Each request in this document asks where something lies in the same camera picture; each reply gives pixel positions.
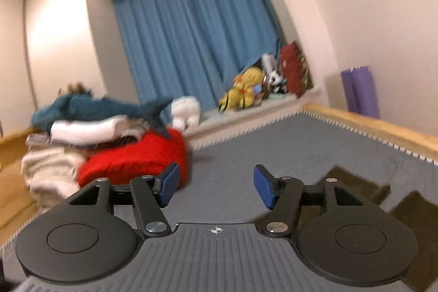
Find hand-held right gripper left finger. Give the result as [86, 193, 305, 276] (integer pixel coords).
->
[68, 162, 181, 238]

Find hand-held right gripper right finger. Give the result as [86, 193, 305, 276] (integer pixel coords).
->
[253, 164, 360, 238]

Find brown corduroy pants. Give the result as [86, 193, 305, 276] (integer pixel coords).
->
[313, 165, 438, 292]

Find grey quilted mattress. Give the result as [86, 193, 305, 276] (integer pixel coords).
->
[0, 111, 438, 292]

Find red quilt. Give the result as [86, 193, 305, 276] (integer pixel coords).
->
[78, 128, 187, 192]

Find striped folded bedding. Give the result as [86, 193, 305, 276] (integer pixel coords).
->
[25, 126, 146, 151]

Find yellow duck plush toy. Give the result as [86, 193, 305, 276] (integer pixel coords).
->
[219, 90, 247, 113]

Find white pillow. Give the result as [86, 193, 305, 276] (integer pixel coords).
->
[51, 117, 129, 144]

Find panda plush toy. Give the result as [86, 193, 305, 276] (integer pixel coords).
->
[268, 70, 287, 94]

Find blue shark plush toy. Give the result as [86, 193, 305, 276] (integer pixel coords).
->
[31, 92, 173, 138]

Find yellow bear plush toy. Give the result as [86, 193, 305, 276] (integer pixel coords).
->
[234, 67, 266, 108]

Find red cushion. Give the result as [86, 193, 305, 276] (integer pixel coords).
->
[278, 42, 313, 98]

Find white fleece blanket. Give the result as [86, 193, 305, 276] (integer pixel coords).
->
[21, 145, 88, 210]

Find white grey plush toy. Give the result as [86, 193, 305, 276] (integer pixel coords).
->
[262, 53, 279, 74]

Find brown plush toy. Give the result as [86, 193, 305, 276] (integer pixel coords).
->
[67, 82, 92, 96]

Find purple yoga mat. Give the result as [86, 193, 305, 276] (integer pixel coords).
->
[340, 65, 380, 120]

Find blue curtain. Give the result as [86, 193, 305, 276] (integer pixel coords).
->
[111, 0, 286, 115]

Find white wardrobe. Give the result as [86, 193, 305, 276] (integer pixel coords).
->
[0, 0, 36, 138]

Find wooden bed frame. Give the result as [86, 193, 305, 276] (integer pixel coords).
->
[0, 103, 438, 245]

